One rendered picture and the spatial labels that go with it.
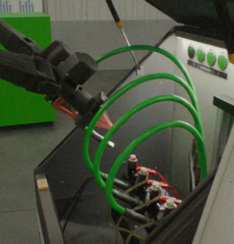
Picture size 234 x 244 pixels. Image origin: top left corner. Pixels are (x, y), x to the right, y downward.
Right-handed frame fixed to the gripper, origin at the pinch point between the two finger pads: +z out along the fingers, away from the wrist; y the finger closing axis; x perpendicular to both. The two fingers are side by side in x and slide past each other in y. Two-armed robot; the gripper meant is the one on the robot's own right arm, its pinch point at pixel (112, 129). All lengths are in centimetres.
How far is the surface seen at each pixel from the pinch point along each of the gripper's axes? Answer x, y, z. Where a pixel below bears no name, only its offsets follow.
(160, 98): -14.7, 16.1, -2.1
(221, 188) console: -34.2, 14.2, 11.7
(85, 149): -11.1, -5.4, -4.6
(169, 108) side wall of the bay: 38.1, 10.9, 21.7
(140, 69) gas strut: 34.3, 13.8, 1.9
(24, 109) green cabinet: 306, -134, 4
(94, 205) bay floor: 21.4, -31.9, 23.1
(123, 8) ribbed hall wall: 651, 28, 39
